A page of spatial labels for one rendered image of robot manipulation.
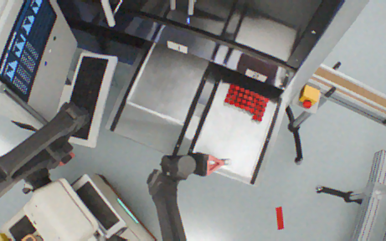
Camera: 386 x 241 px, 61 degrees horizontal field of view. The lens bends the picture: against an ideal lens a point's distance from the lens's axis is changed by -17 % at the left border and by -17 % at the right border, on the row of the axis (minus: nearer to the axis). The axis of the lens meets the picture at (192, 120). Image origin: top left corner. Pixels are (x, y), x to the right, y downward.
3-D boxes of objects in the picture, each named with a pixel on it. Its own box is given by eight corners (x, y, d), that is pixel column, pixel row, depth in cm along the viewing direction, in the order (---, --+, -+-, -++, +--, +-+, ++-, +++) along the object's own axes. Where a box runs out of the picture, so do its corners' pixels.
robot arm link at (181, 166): (145, 184, 116) (167, 195, 119) (160, 187, 106) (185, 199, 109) (160, 149, 119) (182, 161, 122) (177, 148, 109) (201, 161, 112)
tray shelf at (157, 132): (148, 36, 176) (148, 33, 174) (290, 88, 171) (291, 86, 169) (105, 129, 164) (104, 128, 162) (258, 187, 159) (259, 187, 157)
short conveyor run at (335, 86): (293, 88, 173) (301, 75, 158) (300, 60, 177) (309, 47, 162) (402, 137, 168) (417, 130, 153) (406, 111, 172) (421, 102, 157)
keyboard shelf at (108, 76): (69, 52, 182) (67, 49, 180) (118, 58, 182) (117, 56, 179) (44, 136, 171) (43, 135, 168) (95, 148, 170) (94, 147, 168)
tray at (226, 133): (220, 82, 169) (221, 79, 165) (275, 105, 167) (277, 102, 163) (192, 155, 160) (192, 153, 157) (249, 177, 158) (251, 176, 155)
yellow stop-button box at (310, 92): (302, 86, 161) (306, 80, 154) (316, 92, 160) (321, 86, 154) (298, 101, 159) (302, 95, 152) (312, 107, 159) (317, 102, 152)
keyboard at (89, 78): (83, 56, 179) (82, 54, 177) (109, 59, 179) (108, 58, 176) (61, 134, 169) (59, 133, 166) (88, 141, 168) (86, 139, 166)
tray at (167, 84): (157, 37, 174) (157, 33, 170) (211, 54, 172) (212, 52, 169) (126, 102, 165) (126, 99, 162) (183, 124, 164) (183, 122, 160)
